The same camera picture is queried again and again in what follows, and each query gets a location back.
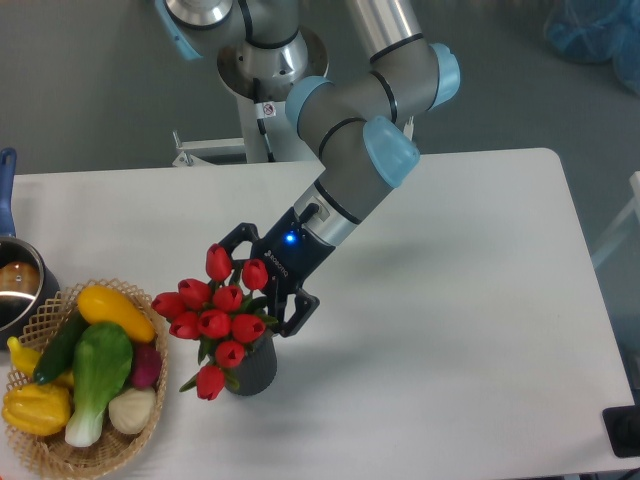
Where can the blue handled saucepan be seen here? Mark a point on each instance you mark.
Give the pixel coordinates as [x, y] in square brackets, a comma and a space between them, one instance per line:
[26, 281]

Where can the blue plastic bag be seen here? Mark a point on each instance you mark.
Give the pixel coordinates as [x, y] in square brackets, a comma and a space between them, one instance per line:
[597, 32]

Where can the small yellow banana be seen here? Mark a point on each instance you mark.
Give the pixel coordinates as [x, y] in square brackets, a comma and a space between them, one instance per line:
[25, 360]

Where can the black device at edge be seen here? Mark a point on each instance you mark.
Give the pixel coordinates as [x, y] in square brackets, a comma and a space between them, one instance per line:
[622, 426]

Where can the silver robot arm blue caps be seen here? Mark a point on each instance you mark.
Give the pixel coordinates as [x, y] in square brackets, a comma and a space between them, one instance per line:
[363, 161]

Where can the dark green cucumber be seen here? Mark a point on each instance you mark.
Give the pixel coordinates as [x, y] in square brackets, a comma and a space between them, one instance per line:
[58, 356]

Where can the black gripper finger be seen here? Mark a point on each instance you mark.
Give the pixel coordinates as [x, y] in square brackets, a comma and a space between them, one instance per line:
[304, 305]
[242, 233]

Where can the woven wicker basket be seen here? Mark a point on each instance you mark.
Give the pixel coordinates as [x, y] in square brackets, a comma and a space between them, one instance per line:
[51, 457]

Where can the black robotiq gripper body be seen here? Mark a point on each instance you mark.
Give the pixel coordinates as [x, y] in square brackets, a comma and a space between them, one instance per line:
[290, 252]

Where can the yellow bell pepper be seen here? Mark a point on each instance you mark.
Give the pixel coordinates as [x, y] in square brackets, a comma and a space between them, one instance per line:
[40, 410]

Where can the yellow squash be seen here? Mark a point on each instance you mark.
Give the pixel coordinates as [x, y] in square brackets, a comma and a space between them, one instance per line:
[99, 304]

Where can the green bok choy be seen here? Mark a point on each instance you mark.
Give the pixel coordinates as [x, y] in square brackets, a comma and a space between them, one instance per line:
[102, 362]

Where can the red tulip bouquet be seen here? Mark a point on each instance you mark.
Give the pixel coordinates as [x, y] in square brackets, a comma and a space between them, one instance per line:
[226, 315]

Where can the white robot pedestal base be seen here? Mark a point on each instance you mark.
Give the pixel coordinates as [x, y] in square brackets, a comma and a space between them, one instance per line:
[250, 135]

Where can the white garlic bulb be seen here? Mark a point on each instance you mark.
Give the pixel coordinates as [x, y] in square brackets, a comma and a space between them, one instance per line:
[130, 411]

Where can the dark grey ribbed vase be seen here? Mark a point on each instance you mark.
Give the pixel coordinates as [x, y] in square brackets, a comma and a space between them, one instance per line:
[257, 371]

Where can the purple red radish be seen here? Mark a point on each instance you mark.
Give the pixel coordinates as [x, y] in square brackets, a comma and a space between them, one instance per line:
[146, 366]

